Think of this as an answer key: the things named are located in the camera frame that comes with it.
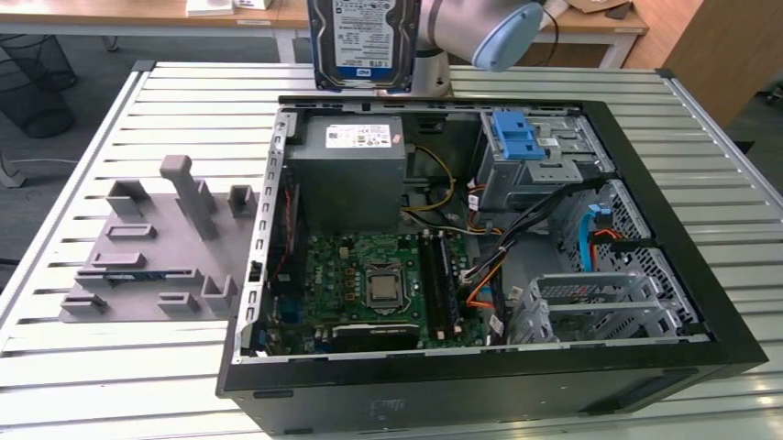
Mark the silver CPU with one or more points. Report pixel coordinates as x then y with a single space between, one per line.
384 289

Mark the black PC case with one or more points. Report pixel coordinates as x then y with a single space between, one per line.
428 399

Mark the RAM slot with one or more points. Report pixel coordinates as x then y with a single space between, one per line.
431 284

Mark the blue drive bracket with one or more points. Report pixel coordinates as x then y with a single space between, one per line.
511 133

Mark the white blue box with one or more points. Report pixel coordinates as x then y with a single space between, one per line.
251 3

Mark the black graphics card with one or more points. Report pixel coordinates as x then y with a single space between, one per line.
374 334

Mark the wooden desk white frame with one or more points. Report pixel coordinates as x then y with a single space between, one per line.
152 20

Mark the grey power supply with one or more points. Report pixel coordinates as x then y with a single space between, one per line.
348 183

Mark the black mesh waste bin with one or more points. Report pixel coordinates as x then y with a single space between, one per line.
36 91

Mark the silver disk bay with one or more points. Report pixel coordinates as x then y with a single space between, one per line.
611 307

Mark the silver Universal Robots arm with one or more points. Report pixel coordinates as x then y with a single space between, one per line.
431 73

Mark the green motherboard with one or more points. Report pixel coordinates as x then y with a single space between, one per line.
343 266

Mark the hard disk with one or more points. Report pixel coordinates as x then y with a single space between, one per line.
364 41

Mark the RAM stick in rack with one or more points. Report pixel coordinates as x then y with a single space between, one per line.
138 277

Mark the brown arm base plate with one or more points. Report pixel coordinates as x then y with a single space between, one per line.
428 94

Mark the wooden cabinet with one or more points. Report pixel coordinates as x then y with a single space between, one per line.
722 46

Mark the grey parts rack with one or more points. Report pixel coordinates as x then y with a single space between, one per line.
171 247

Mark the CPU socket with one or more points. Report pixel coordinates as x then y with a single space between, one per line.
367 268

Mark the grey floor stand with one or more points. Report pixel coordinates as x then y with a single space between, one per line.
9 176

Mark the brown cardboard box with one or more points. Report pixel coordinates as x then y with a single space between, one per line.
596 7

